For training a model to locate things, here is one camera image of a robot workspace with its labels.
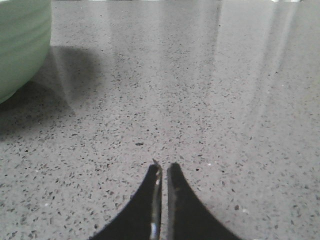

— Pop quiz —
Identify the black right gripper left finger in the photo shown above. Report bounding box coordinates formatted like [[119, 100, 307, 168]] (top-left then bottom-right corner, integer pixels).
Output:
[[92, 161, 162, 240]]

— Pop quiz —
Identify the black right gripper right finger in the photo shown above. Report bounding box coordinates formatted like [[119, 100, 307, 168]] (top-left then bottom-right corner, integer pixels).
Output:
[[167, 162, 239, 240]]

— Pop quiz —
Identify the green ribbed bowl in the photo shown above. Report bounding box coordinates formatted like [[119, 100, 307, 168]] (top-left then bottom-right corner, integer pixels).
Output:
[[0, 0, 52, 103]]

